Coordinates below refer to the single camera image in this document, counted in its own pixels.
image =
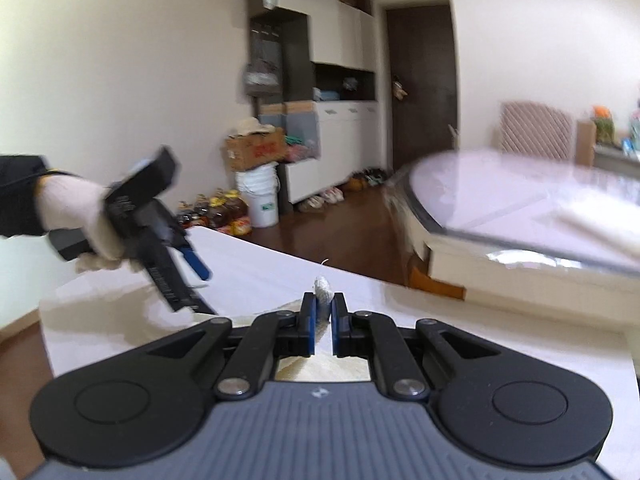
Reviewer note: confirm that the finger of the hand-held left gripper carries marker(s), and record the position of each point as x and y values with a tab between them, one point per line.
202	306
197	265

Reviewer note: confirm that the person's left forearm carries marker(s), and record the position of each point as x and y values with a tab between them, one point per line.
20	195

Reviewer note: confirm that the cardboard box with red print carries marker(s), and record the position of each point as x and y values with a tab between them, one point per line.
255	152

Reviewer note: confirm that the grey hanging bag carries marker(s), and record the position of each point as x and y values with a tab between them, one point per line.
262	60

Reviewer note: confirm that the white plastic bucket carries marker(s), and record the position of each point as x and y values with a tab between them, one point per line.
260	200

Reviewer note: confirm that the cream towel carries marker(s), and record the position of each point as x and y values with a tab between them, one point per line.
320	370

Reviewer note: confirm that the straw hat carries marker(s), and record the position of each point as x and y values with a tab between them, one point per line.
250	126

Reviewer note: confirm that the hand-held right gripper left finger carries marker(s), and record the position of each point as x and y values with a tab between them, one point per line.
310	327

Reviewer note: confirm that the row of shoes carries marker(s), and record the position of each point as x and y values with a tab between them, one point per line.
330	192

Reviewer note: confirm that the beige nightstand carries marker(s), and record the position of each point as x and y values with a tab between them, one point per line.
585	145

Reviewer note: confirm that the blue folded cloth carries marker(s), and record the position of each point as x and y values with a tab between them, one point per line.
327	95

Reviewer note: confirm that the pile of colourful items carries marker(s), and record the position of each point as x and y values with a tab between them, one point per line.
302	147

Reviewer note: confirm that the bed with clear plastic cover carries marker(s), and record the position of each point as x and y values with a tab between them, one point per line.
500	195

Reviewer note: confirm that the pink quilted headboard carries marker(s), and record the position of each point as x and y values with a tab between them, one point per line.
537	130

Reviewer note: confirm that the small plush toy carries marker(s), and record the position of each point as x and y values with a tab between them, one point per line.
398	87

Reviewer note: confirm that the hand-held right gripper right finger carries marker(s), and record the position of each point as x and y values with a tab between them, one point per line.
336	330

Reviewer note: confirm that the dark brown door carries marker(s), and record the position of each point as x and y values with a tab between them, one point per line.
425	60

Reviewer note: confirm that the cluster of dark bottles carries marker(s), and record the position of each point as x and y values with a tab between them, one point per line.
220	210

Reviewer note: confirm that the orange and green packet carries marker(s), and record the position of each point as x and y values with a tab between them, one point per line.
603	127

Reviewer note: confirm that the person's left hand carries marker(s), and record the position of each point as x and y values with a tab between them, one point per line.
70	205

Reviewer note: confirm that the white cabinet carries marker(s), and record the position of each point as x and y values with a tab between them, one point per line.
345	125

